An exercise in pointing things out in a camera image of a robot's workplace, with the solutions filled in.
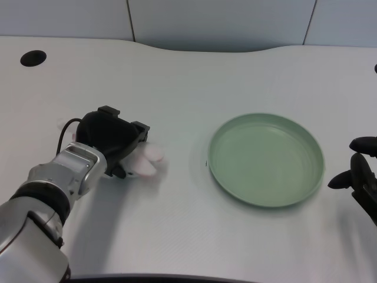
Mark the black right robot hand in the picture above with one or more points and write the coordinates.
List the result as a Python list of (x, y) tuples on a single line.
[(362, 177)]

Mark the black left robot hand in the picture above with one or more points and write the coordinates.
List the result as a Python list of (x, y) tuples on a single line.
[(109, 138)]

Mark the white rabbit plush doll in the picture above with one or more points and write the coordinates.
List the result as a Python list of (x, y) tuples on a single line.
[(147, 162)]

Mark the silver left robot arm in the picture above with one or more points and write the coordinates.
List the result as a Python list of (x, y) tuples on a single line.
[(44, 203)]

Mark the green round plate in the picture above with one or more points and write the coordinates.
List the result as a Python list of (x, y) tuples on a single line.
[(266, 160)]

